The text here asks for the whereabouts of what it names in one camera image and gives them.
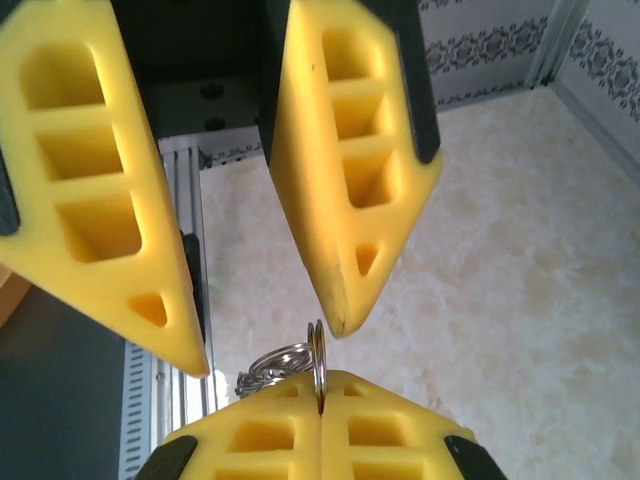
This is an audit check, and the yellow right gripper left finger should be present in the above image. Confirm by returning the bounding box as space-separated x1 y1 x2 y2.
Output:
134 372 322 480

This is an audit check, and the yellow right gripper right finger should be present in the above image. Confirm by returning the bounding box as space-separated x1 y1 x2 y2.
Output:
319 369 509 480

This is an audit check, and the silver keyring chain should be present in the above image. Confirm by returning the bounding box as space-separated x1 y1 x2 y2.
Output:
233 341 315 401

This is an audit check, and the silver split key ring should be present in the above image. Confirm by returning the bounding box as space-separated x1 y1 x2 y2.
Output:
306 319 329 417

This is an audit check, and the grey metal base panel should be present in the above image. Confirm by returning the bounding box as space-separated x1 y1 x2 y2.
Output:
0 279 129 480

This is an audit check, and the slotted grey cable duct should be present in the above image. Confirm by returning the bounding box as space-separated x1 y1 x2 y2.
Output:
119 342 169 480

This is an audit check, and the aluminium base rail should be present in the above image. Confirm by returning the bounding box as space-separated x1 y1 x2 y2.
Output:
149 134 224 431

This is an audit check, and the aluminium frame post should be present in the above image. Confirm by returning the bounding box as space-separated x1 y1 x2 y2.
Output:
527 0 597 92

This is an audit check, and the aluminium frame back rail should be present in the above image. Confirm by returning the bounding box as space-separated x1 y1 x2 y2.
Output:
547 78 640 179

